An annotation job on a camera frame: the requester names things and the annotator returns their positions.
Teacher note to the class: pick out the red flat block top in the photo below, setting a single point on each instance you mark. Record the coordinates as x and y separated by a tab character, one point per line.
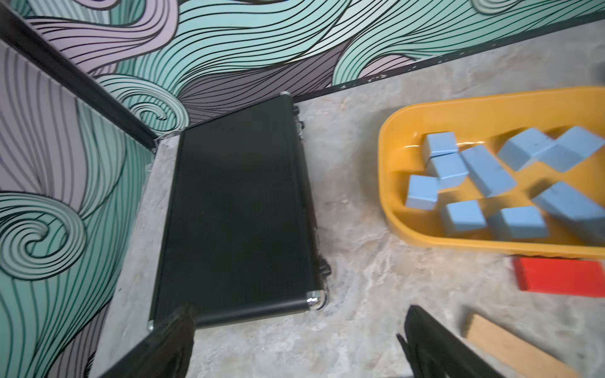
560	276

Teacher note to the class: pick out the blue cube bottom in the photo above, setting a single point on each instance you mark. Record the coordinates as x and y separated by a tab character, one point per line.
524	149

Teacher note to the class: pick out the natural wood block top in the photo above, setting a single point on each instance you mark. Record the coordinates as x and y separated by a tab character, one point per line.
523	357

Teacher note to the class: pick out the blue long block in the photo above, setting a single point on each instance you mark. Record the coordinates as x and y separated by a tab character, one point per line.
580	213
487	174

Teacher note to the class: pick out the blue long block top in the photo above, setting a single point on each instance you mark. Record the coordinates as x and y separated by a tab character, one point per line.
487	174

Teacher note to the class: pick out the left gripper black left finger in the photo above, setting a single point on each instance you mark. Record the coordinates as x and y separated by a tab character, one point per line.
165	352

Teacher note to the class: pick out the black hard case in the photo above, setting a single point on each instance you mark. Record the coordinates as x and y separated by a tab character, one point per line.
240	241

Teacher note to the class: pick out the blue cube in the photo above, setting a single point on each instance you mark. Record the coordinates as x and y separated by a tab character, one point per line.
438	144
462	217
524	149
572	148
449	170
422	192
515	223

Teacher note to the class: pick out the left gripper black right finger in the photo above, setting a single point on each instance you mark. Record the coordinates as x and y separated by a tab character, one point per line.
433	351

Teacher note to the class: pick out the yellow plastic basket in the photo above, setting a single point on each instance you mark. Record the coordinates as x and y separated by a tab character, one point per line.
490	121

